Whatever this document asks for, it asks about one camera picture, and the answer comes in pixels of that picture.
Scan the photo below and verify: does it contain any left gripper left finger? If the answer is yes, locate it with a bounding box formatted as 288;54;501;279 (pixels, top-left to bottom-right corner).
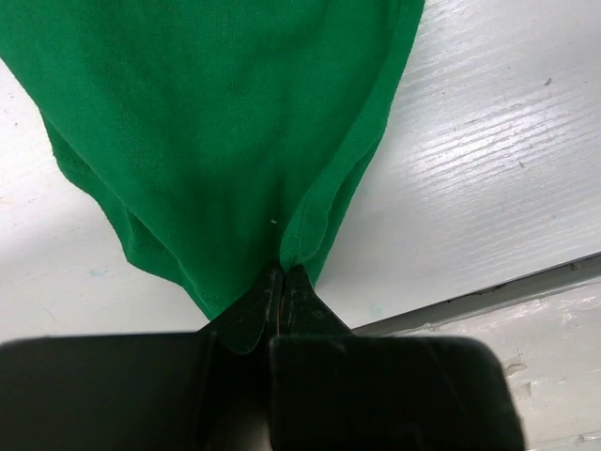
1;265;284;450

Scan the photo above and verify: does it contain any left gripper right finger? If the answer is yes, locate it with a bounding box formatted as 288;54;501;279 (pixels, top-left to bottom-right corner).
270;267;526;450

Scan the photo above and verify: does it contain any green t shirt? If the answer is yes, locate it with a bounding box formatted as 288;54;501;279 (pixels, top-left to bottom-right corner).
1;1;424;319

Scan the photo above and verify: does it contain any aluminium rail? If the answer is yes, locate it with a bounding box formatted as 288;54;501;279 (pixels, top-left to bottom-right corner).
353;254;600;336

